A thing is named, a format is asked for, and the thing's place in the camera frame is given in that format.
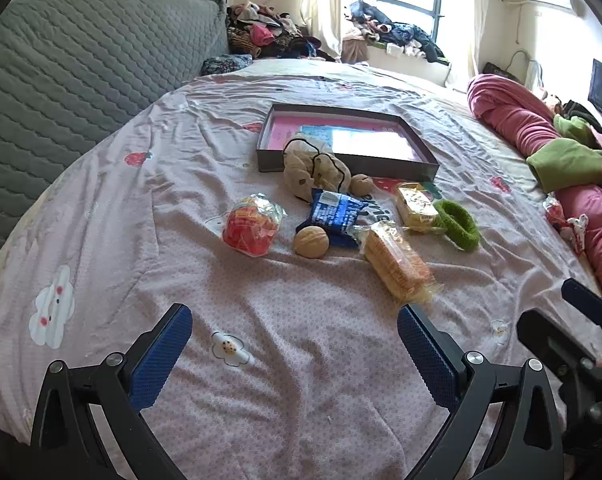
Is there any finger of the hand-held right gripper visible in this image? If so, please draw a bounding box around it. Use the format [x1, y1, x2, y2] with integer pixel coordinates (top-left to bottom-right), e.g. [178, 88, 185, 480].
[561, 278, 602, 328]
[517, 308, 599, 376]

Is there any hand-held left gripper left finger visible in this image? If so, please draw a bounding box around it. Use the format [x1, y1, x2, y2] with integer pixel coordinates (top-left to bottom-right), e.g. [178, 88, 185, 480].
[30, 303, 194, 480]

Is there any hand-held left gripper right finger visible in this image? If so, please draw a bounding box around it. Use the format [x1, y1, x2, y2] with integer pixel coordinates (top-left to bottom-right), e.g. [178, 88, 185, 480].
[397, 303, 566, 480]

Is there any orange cracker packet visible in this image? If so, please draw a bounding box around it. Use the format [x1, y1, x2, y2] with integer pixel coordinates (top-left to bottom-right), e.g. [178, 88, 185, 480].
[353, 220, 444, 306]

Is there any green fuzzy ring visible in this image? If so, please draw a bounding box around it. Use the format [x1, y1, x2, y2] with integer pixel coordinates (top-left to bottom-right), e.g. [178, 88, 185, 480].
[433, 199, 482, 252]

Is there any yellow cake packet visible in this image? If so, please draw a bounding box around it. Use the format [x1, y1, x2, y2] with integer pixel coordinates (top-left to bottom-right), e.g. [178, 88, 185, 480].
[394, 182, 449, 234]

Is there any orange jelly cup packet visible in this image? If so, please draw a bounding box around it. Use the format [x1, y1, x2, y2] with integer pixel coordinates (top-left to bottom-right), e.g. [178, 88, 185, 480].
[204, 193, 288, 258]

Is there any blue snack packet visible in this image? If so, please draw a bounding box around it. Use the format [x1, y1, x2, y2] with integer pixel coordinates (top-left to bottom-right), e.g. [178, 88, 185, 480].
[295, 188, 368, 250]

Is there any beige stocking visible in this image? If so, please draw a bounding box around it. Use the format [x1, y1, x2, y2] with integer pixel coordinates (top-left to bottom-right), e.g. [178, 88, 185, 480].
[282, 136, 352, 206]

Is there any grey box tray pink inside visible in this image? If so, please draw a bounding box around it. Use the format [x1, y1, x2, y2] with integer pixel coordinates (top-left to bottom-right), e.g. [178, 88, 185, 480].
[255, 103, 440, 183]

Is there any red white small packet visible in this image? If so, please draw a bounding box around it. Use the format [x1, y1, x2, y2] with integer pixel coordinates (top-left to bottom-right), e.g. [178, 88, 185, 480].
[562, 214, 590, 256]

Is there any clear packet with red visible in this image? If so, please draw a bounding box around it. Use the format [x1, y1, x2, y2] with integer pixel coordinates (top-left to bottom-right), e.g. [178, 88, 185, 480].
[543, 195, 568, 227]

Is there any pink printed bed sheet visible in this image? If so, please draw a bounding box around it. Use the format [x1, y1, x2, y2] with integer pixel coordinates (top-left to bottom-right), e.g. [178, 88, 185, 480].
[0, 60, 602, 480]

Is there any green cloth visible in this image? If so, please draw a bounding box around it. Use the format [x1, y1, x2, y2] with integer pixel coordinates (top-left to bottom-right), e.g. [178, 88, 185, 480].
[526, 115, 602, 193]

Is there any pink quilt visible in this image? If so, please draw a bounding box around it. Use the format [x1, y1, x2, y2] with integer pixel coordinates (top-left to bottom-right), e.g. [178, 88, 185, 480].
[467, 74, 602, 306]

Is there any dark bag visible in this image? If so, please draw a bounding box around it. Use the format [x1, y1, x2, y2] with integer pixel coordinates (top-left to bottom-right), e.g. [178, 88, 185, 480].
[482, 62, 520, 82]

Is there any beige bed sheet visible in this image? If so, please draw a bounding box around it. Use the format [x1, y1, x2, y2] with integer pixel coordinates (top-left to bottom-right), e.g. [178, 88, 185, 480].
[251, 57, 482, 111]

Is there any grey quilted headboard cover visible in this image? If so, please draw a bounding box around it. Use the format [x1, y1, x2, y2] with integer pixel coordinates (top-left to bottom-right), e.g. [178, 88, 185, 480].
[0, 0, 230, 281]

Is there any cream curtain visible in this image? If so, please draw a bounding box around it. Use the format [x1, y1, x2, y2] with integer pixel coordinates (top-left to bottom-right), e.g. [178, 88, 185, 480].
[468, 0, 492, 76]
[301, 0, 344, 58]

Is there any dark fuzzy cloth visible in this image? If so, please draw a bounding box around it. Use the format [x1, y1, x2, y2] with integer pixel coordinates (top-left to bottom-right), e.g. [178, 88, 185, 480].
[202, 54, 256, 77]

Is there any brown cloth bundle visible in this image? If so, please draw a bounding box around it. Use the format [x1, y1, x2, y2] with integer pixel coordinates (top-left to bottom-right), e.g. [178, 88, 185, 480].
[342, 37, 370, 64]

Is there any pile of dark clothes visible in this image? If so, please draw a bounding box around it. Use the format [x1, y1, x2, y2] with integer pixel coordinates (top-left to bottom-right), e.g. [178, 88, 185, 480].
[343, 0, 452, 65]

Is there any pile of mixed clothes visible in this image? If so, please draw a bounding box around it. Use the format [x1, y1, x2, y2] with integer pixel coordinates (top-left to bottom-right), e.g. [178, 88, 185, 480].
[226, 2, 339, 63]

